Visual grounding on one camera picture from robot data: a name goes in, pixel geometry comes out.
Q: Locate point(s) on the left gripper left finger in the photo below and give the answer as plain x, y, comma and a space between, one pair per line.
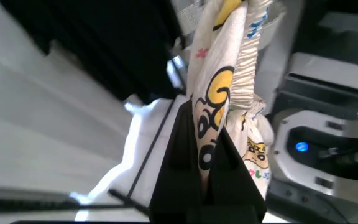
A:
179, 174

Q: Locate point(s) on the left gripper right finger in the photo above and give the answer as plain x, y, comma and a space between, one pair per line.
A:
235, 186

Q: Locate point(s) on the cream printed garment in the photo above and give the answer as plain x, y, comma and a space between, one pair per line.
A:
219, 46

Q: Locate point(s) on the black clothes rack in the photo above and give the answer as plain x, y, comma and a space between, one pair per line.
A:
129, 201

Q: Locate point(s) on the white curtain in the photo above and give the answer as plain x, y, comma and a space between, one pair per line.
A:
42, 109

